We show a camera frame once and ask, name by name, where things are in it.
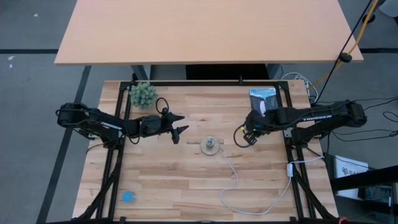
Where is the white cable bundle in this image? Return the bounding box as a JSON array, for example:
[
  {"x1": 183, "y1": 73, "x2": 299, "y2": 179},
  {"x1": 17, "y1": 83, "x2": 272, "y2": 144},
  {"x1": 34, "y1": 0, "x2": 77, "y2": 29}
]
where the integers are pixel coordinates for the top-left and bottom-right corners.
[{"x1": 281, "y1": 72, "x2": 320, "y2": 103}]

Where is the black metal beam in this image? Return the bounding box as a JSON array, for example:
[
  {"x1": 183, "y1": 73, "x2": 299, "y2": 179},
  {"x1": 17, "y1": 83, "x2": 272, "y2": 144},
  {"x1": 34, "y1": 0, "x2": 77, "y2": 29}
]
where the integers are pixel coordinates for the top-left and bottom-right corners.
[{"x1": 329, "y1": 164, "x2": 398, "y2": 192}]

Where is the Yellowstone waterfall book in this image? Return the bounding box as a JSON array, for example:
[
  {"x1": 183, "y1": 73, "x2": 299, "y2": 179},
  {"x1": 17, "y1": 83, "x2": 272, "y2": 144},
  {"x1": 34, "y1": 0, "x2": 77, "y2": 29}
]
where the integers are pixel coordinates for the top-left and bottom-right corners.
[{"x1": 248, "y1": 87, "x2": 280, "y2": 116}]

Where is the white printed box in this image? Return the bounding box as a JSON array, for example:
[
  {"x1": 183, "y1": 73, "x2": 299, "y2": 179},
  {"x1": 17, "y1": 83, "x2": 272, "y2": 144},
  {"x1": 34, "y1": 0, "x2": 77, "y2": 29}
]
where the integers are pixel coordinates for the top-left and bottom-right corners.
[{"x1": 334, "y1": 154, "x2": 370, "y2": 200}]

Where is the small blue round cup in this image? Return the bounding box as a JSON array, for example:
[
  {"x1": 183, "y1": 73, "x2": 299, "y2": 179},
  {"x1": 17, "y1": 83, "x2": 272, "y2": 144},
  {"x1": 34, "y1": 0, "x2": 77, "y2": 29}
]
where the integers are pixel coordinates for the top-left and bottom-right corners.
[{"x1": 121, "y1": 190, "x2": 137, "y2": 204}]

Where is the green succulent in grey pot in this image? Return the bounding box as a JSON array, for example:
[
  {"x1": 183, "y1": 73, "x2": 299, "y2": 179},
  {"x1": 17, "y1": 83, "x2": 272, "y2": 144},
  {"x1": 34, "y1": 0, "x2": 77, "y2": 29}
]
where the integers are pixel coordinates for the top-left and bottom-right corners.
[{"x1": 129, "y1": 82, "x2": 159, "y2": 110}]

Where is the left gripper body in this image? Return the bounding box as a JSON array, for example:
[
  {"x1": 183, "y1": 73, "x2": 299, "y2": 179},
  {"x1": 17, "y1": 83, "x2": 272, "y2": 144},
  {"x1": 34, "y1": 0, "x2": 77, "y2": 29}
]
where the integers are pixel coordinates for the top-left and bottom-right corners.
[{"x1": 140, "y1": 112, "x2": 175, "y2": 138}]

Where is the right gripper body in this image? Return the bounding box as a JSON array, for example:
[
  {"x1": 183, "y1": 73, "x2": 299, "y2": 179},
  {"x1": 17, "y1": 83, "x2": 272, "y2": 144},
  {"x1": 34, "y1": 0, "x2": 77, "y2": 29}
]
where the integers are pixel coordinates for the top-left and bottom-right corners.
[{"x1": 245, "y1": 108, "x2": 280, "y2": 134}]

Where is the light wooden desk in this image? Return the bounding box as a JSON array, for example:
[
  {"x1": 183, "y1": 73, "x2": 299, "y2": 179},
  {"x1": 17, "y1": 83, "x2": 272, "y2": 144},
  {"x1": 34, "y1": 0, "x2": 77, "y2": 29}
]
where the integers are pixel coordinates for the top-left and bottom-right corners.
[{"x1": 54, "y1": 0, "x2": 364, "y2": 81}]

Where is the metal lamp socket base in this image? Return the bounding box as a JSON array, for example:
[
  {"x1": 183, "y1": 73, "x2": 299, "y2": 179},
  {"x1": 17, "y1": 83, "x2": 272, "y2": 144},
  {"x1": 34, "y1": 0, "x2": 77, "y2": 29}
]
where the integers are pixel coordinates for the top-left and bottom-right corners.
[{"x1": 200, "y1": 136, "x2": 221, "y2": 156}]

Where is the black hanging cable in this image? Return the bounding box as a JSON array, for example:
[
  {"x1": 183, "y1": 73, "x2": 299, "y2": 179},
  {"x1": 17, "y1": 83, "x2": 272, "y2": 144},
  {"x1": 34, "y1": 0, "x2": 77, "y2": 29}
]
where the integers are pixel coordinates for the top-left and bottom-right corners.
[{"x1": 313, "y1": 0, "x2": 374, "y2": 103}]

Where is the thick yellow hanging cable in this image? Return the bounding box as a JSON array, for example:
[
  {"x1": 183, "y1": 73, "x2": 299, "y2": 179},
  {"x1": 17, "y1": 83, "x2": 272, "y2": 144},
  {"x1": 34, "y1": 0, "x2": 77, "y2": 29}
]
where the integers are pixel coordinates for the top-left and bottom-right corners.
[{"x1": 310, "y1": 0, "x2": 381, "y2": 90}]

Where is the white lamp power cable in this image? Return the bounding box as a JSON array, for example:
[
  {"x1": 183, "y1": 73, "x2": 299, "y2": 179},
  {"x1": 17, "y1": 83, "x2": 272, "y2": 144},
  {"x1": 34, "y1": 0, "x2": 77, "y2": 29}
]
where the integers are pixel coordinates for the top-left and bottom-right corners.
[{"x1": 217, "y1": 149, "x2": 326, "y2": 216}]

